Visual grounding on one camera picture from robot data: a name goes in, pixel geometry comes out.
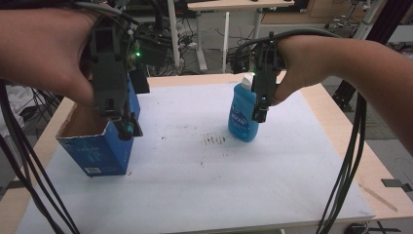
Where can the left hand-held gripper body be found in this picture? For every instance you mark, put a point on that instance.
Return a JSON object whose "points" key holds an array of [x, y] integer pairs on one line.
{"points": [[108, 68]]}

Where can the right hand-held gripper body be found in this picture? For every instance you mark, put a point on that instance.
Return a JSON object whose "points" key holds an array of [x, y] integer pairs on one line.
{"points": [[265, 74]]}

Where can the blue plastic bottle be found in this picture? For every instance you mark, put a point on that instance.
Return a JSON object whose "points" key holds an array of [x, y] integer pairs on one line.
{"points": [[242, 117]]}

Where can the blue cardboard box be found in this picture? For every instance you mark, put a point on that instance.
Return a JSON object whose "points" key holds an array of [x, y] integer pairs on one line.
{"points": [[107, 152]]}

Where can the person's right hand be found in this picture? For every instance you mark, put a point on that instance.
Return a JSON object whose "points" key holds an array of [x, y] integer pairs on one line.
{"points": [[302, 61]]}

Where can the person's left hand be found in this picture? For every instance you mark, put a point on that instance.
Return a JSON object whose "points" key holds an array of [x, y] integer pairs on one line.
{"points": [[48, 48]]}

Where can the white-legged desk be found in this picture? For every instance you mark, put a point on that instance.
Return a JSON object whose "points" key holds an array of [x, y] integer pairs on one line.
{"points": [[227, 19]]}

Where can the white foam mat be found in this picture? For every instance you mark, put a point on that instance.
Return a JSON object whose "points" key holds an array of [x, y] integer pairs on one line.
{"points": [[201, 182]]}

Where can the black tape strip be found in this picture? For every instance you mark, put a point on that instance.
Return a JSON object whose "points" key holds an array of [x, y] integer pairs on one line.
{"points": [[394, 184]]}

